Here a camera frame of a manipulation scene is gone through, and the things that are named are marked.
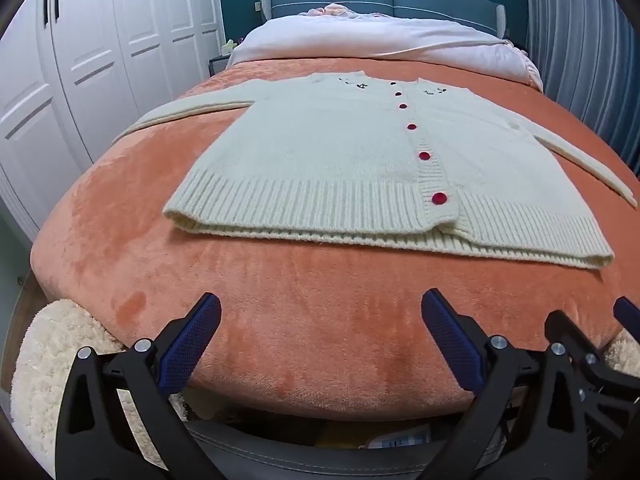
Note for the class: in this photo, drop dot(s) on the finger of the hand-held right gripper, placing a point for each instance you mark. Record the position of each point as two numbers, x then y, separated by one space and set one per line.
600 365
630 313

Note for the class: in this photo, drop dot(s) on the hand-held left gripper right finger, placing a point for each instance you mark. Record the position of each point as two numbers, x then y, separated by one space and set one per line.
450 335

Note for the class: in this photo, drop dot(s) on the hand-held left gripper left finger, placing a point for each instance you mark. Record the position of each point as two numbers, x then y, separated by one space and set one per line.
192 340

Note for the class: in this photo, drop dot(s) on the cream knit cardigan red buttons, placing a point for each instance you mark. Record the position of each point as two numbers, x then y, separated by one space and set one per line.
325 160

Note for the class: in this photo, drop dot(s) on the orange plush blanket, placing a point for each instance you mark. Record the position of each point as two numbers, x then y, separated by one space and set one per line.
300 320

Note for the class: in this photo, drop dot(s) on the blue and white packet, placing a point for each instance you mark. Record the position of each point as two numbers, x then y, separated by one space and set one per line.
400 440

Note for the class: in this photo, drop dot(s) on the cream fluffy rug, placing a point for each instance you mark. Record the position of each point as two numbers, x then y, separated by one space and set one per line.
45 360

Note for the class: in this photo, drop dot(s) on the dark nightstand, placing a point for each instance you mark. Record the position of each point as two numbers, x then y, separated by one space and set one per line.
217 66

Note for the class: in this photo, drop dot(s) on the blue-grey curtain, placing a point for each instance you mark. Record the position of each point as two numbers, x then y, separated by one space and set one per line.
575 35

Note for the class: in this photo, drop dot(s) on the tissue box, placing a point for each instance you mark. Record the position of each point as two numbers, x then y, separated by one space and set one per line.
229 49

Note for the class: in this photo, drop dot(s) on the white panelled wardrobe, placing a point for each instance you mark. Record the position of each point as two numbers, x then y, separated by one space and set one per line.
100 60

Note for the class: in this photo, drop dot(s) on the white duvet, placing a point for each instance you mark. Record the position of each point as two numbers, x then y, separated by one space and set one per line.
375 40

